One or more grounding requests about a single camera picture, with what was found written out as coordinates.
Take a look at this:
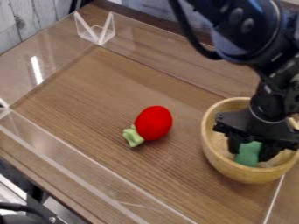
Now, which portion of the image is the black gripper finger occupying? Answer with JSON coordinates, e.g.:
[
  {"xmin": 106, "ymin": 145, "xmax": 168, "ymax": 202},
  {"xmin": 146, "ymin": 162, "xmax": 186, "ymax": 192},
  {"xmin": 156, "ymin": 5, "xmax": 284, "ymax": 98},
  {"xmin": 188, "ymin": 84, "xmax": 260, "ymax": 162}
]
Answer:
[
  {"xmin": 258, "ymin": 142, "xmax": 286, "ymax": 162},
  {"xmin": 228, "ymin": 136, "xmax": 243, "ymax": 154}
]

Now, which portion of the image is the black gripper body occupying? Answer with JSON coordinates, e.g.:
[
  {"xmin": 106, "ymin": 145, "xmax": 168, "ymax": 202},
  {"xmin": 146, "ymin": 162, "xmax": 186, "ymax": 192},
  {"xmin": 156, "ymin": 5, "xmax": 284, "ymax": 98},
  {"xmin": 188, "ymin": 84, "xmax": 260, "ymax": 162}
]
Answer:
[{"xmin": 214, "ymin": 108, "xmax": 299, "ymax": 150}]

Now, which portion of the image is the green rectangular block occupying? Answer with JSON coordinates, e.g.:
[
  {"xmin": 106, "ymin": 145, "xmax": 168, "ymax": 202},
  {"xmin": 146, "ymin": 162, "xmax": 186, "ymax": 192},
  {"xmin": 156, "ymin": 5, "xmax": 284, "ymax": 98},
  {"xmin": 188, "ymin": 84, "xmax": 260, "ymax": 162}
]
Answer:
[{"xmin": 235, "ymin": 141, "xmax": 262, "ymax": 167}]

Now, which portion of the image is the brown wooden bowl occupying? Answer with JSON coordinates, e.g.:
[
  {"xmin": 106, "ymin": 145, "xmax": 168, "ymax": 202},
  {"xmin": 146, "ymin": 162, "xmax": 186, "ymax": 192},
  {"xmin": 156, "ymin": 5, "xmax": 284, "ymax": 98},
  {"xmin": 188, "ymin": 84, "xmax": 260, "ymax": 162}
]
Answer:
[{"xmin": 200, "ymin": 97, "xmax": 299, "ymax": 184}]

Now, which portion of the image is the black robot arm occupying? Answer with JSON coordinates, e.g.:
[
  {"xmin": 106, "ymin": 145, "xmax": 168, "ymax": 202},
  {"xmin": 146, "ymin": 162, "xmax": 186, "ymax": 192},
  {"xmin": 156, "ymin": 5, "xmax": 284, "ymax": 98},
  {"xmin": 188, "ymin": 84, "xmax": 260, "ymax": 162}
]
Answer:
[{"xmin": 168, "ymin": 0, "xmax": 299, "ymax": 162}]

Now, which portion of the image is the red plush strawberry toy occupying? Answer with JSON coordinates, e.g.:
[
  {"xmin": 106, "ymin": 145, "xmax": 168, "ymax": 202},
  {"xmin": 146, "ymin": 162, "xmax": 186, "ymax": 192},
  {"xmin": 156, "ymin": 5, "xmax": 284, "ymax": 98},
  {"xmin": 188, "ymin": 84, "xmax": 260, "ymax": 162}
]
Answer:
[{"xmin": 123, "ymin": 105, "xmax": 174, "ymax": 148}]

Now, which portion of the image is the black metal bracket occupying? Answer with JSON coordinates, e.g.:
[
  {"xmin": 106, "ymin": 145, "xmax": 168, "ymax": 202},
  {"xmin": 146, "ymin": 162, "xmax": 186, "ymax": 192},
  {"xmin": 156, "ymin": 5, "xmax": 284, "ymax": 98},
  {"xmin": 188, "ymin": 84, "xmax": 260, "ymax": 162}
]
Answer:
[{"xmin": 26, "ymin": 195, "xmax": 68, "ymax": 224}]

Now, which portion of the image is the clear acrylic enclosure wall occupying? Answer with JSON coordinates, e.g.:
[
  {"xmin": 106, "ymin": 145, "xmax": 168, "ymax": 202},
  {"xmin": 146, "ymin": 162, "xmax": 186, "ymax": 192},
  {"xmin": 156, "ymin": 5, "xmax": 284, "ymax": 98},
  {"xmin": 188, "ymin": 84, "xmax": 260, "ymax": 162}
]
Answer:
[{"xmin": 0, "ymin": 10, "xmax": 299, "ymax": 224}]

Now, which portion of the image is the black cable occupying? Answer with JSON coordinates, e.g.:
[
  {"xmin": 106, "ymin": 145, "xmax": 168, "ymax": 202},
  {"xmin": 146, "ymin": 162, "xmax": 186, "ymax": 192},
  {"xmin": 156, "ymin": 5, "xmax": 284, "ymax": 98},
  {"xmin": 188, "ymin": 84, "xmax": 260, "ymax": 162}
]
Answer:
[{"xmin": 0, "ymin": 201, "xmax": 34, "ymax": 218}]

